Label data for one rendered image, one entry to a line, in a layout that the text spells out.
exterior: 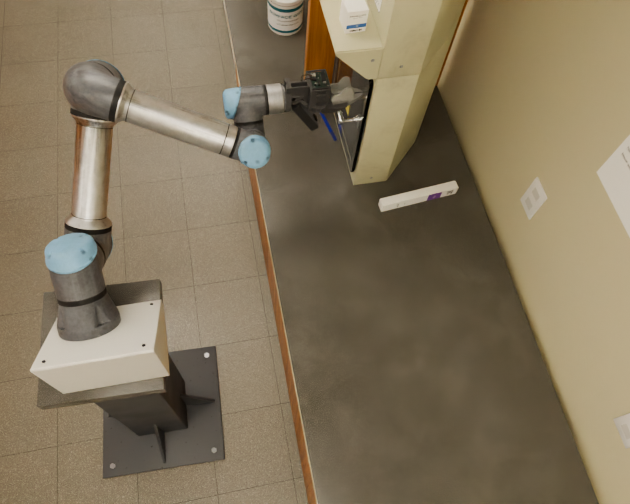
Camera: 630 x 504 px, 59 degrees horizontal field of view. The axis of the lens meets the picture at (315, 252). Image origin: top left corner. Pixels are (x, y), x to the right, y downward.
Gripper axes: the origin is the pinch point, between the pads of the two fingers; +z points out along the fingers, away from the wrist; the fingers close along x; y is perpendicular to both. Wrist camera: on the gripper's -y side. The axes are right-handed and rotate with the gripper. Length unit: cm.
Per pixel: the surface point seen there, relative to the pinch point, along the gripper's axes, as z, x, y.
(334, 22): -7.2, 5.1, 20.1
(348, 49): -5.9, -3.9, 20.1
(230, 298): -42, 2, -131
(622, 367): 46, -80, -10
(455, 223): 31, -23, -37
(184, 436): -69, -55, -130
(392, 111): 9.0, -4.5, -2.8
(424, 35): 11.6, -4.5, 22.7
